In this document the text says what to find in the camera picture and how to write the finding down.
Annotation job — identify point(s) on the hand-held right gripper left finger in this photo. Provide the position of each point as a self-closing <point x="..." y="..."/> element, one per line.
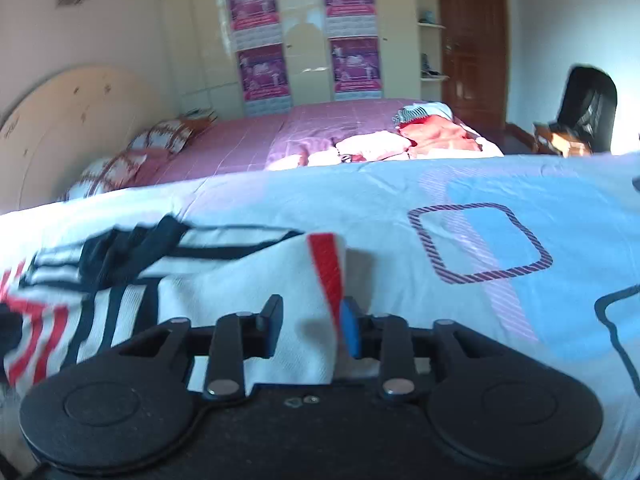
<point x="272" y="327"/>

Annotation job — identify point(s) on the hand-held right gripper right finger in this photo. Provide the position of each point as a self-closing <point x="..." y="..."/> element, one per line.
<point x="352" y="331"/>

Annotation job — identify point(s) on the white navy red striped sweater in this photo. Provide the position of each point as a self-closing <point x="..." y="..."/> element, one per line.
<point x="200" y="285"/>

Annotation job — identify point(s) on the pink checked bed sheet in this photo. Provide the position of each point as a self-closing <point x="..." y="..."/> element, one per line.
<point x="240" y="145"/>

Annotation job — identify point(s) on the white pink garment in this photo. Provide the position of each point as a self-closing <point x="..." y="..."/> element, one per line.
<point x="372" y="145"/>

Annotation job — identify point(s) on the red garment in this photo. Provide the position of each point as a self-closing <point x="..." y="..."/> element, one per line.
<point x="440" y="135"/>

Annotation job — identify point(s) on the brown white patterned pillow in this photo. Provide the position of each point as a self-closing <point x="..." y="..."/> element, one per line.
<point x="162" y="135"/>
<point x="107" y="172"/>

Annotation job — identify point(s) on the orange brown cloth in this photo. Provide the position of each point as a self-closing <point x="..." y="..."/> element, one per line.
<point x="200" y="116"/>

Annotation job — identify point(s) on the black white striped garment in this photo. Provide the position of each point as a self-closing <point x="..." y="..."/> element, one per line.
<point x="420" y="110"/>

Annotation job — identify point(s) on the light blue patterned blanket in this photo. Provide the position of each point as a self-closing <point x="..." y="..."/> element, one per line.
<point x="575" y="200"/>

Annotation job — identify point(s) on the brown wooden furniture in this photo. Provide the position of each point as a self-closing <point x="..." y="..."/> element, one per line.
<point x="562" y="142"/>

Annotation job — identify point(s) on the beige wooden headboard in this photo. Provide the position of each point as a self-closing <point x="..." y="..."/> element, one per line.
<point x="60" y="120"/>

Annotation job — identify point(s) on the cream corner shelf unit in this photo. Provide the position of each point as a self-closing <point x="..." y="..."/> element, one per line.
<point x="430" y="25"/>

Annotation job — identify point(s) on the cream glossy wardrobe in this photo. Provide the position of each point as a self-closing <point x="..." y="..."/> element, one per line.
<point x="300" y="10"/>

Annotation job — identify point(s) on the brown wooden door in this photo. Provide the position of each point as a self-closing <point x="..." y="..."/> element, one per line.
<point x="475" y="35"/>

